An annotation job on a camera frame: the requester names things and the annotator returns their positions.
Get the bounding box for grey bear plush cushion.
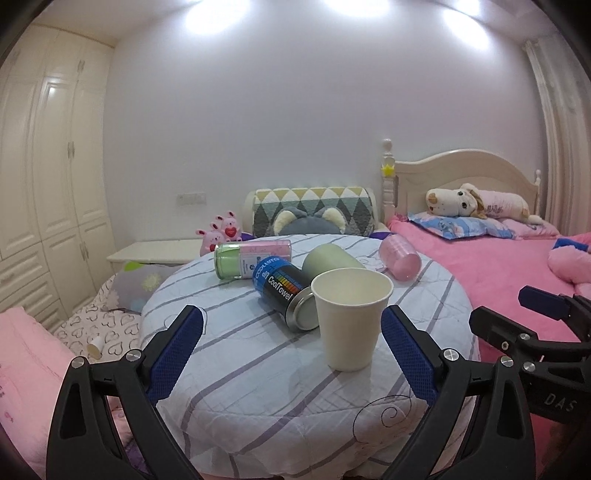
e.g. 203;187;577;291
273;207;348;236

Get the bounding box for white paper cup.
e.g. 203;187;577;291
311;268;394;372

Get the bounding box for grey flower pillow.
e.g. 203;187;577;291
104;262;179;314

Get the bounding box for pink plush at right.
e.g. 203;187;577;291
547;232;591;284

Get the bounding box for pale green cup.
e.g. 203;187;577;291
301;244;363;279

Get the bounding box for cream wooden headboard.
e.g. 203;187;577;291
380;138;542;223

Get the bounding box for blue cartoon pillow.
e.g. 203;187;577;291
408;212;515;241

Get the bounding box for pink printed pillow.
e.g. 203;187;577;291
474;189;560;239

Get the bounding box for pink bed sheet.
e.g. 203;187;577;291
386;214;591;462

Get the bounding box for front pink plush pig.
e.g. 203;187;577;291
195;227;226;256

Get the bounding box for blue black CoolTowel can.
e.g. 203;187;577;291
252;256;318;332

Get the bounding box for rear pink plush pig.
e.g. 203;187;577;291
211;211;242;242

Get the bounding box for white dog plush toy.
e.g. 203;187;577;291
426;183;487;219

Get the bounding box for heart patterned white pillow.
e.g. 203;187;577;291
53;275;142;363

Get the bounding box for green pink towel can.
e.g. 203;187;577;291
213;239;291;280

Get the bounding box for pink plush pig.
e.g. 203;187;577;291
211;211;242;242
195;227;226;256

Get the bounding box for cream wardrobe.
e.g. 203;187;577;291
1;25;115;331

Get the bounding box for pink plastic cup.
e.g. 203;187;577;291
379;234;422;281

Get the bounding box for wall outlet plate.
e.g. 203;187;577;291
176;192;206;206

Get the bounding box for pink blanket at left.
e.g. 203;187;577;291
0;307;75;478

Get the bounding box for white bedside table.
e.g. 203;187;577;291
106;238;201;269

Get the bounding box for triangle patterned pillow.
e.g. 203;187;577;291
242;185;386;237

